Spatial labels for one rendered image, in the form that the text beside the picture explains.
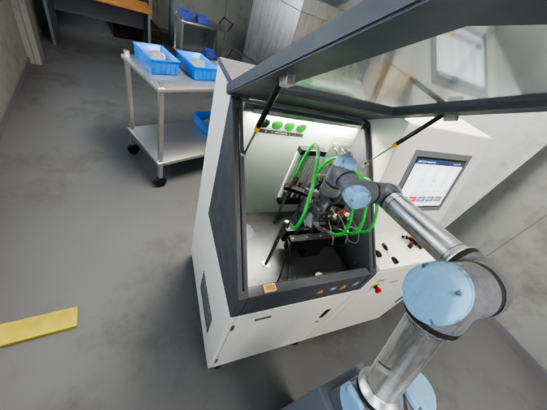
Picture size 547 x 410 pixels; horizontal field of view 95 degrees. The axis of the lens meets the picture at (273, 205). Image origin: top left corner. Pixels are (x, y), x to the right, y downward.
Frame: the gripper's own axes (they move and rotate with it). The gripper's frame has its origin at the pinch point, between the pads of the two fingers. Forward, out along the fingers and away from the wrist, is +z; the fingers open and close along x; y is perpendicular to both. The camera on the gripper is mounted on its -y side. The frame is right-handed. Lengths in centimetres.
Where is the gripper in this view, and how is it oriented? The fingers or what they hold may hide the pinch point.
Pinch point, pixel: (306, 222)
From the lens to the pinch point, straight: 110.3
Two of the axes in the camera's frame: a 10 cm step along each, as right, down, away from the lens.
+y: 3.2, 7.1, -6.3
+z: -3.0, 7.1, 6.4
